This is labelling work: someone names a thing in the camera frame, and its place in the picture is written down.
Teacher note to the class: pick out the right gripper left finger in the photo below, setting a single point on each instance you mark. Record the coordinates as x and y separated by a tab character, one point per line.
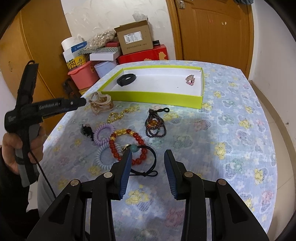
120	175

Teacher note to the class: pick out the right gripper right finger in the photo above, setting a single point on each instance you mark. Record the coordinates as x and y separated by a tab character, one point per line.
174	172

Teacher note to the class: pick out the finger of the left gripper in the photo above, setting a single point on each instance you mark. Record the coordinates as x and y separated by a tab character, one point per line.
73	104

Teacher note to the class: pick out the small black hair clip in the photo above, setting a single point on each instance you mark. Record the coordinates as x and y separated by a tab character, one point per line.
87	131

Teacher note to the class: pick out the dark bead necklace amber pendant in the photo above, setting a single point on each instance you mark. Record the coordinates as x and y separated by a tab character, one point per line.
154	124

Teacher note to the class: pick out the person's left hand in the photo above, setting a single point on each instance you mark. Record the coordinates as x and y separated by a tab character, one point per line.
11	141

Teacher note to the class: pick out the pink plastic bin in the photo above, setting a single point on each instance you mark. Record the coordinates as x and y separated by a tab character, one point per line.
84	76

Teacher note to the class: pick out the yellow patterned box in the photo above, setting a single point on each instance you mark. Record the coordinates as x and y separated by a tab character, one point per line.
77	61

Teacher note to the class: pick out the lavender cylindrical container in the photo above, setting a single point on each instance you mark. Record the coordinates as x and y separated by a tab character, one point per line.
105	67

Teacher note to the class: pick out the green striped box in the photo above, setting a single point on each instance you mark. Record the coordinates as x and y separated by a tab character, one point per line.
101	50

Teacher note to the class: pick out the white blue label box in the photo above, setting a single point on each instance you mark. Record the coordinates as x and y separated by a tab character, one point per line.
74	51

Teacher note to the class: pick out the white flat box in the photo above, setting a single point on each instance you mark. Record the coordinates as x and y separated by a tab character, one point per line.
104	56

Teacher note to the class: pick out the floral blue tablecloth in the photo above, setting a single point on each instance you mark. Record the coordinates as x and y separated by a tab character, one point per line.
229	138

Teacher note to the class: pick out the white paper roll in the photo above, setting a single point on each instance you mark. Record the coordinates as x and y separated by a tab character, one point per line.
71	41

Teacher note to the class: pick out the bag of nuts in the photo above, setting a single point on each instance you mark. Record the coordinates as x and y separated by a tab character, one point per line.
100	39

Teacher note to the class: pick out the small red box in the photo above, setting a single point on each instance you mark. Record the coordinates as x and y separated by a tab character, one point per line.
112	44

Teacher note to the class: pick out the wooden wardrobe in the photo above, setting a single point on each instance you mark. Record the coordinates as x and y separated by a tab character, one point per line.
36	33

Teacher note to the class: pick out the green white shallow tray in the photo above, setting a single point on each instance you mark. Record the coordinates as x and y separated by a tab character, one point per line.
177	85

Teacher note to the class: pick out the brown cardboard box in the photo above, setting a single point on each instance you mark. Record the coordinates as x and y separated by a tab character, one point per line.
134	37

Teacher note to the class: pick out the red gift box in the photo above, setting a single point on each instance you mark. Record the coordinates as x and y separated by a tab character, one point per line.
157	53

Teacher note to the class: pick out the wooden door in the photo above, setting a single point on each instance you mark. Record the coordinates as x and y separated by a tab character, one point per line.
220	32

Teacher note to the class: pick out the clothes hanging on door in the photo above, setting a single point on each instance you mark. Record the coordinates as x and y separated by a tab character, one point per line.
245	2

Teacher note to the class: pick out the metal door handle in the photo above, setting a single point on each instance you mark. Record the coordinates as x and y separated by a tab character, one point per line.
181	4

